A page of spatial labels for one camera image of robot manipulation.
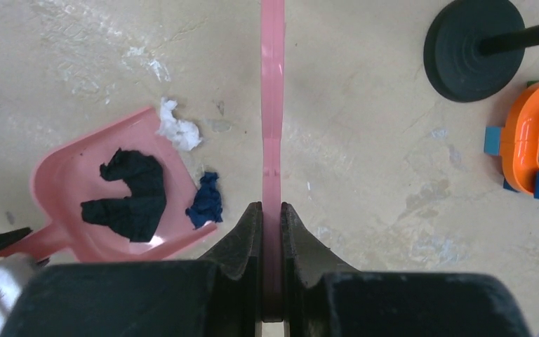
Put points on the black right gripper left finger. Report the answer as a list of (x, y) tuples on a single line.
[(217, 294)]

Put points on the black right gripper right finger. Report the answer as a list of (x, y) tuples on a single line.
[(325, 296)]

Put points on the pink plastic dustpan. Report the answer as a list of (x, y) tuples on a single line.
[(70, 175)]

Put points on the pink hand brush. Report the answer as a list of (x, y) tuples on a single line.
[(272, 108)]

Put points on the blue paper scrap small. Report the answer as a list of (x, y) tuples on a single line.
[(207, 204)]

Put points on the white paper scrap long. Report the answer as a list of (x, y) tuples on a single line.
[(183, 134)]

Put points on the orange toy track with blocks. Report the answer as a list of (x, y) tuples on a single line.
[(517, 143)]

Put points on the gold microphone on black stand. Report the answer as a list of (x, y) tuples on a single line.
[(473, 48)]

